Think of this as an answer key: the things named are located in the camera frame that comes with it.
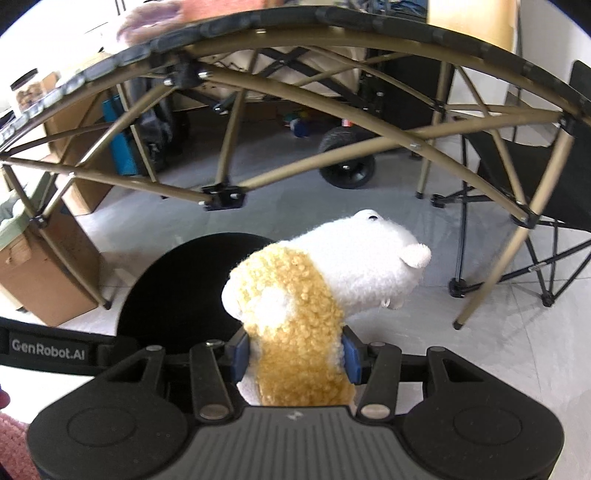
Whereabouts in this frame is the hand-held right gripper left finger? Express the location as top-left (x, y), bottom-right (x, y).
top-left (92, 330), bottom-right (252, 423)

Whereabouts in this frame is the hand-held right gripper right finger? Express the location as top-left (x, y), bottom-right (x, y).
top-left (342, 325), bottom-right (499, 422)

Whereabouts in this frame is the white and yellow plush toy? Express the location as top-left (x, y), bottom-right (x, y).
top-left (222, 209), bottom-right (432, 408)

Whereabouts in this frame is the black trash bin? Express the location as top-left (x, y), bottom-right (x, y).
top-left (117, 232), bottom-right (278, 358)

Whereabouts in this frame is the pink satin bonnet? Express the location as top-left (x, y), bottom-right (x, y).
top-left (115, 2), bottom-right (185, 44)

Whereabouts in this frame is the orange cloth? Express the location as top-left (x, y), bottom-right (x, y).
top-left (178, 0), bottom-right (273, 24)

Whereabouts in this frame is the large cardboard box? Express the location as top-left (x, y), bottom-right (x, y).
top-left (0, 210), bottom-right (102, 328)

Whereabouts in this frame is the pink knit clothing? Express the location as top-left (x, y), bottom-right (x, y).
top-left (0, 411), bottom-right (31, 480)

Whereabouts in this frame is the pale green plastic bag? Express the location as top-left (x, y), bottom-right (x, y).
top-left (0, 173), bottom-right (42, 234)

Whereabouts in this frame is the open brown cardboard box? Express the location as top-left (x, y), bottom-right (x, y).
top-left (44, 95), bottom-right (118, 217)

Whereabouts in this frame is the blue box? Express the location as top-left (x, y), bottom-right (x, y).
top-left (102, 95), bottom-right (139, 177)

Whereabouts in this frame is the small colourful toy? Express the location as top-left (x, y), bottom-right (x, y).
top-left (285, 113), bottom-right (311, 139)

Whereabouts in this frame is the dark grey bag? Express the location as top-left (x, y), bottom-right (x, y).
top-left (136, 76), bottom-right (181, 155)

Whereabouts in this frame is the black folding chair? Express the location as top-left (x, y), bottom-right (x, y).
top-left (431, 60), bottom-right (591, 308)

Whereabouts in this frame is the clear jar of snacks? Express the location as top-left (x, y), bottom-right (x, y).
top-left (9, 68), bottom-right (44, 114)

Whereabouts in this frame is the tan slatted folding table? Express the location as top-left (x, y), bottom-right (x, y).
top-left (0, 0), bottom-right (591, 330)

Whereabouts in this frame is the yellow thermos jug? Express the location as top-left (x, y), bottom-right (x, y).
top-left (427, 0), bottom-right (518, 54)

